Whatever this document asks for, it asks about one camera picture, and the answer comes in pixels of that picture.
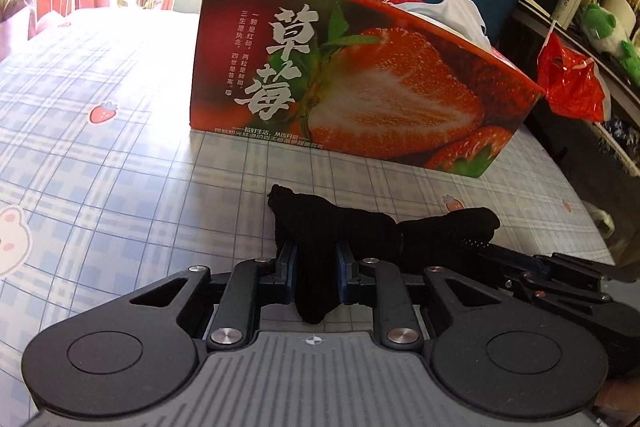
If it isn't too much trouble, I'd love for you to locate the black knit glove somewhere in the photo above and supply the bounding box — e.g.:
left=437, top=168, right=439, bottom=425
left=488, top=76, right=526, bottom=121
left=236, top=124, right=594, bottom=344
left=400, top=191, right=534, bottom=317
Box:
left=268, top=184, right=500, bottom=324

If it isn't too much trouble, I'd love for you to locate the dark shelf unit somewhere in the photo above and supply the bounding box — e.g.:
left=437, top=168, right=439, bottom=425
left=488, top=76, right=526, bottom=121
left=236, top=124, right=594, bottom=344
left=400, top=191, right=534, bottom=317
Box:
left=498, top=0, right=639, bottom=267

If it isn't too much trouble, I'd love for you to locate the checked strawberry tablecloth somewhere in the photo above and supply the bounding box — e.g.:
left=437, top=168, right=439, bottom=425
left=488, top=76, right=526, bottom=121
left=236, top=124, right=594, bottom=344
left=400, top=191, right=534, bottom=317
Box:
left=1, top=9, right=611, bottom=426

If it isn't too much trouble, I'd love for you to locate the red plastic bag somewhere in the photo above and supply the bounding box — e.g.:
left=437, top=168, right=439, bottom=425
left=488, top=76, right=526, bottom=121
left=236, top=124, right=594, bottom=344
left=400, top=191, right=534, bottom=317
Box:
left=537, top=31, right=611, bottom=124

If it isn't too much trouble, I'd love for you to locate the green plush toy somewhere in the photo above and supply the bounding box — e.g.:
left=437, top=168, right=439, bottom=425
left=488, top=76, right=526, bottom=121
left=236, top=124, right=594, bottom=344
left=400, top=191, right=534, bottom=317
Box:
left=580, top=3, right=640, bottom=87

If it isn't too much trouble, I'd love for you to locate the white cloth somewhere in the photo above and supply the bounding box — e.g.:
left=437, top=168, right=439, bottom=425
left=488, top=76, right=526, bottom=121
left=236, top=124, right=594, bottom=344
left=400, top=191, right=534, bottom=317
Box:
left=380, top=0, right=492, bottom=53

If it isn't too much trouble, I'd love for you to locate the red strawberry cardboard box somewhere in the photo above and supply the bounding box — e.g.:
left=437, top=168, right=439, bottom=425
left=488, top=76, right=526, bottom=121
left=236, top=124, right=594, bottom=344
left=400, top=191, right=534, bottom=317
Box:
left=190, top=0, right=542, bottom=178

